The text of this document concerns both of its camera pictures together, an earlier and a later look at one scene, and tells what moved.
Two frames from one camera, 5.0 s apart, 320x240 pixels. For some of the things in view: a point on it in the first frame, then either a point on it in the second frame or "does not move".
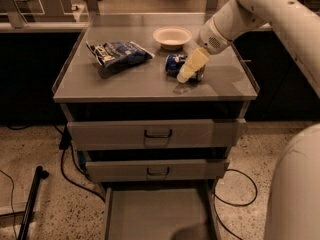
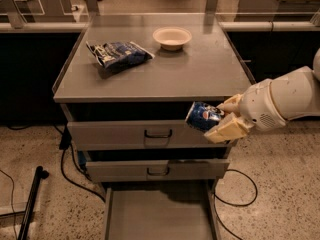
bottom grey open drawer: (160, 213) does not move
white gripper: (210, 38) → (257, 104)
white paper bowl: (171, 37) does not move
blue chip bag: (119, 54) does not move
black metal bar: (39, 175) does not move
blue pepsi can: (174, 63) → (203, 116)
